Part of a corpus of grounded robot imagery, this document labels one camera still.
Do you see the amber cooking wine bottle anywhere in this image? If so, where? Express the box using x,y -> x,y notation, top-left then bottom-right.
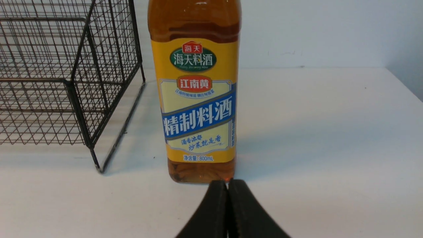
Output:
148,0 -> 242,183

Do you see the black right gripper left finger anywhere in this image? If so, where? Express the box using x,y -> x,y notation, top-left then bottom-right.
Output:
176,180 -> 228,238

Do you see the black wire mesh rack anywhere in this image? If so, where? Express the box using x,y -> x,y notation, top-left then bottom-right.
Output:
0,0 -> 146,174

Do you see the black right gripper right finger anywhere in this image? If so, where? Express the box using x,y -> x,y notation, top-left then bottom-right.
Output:
228,179 -> 290,238

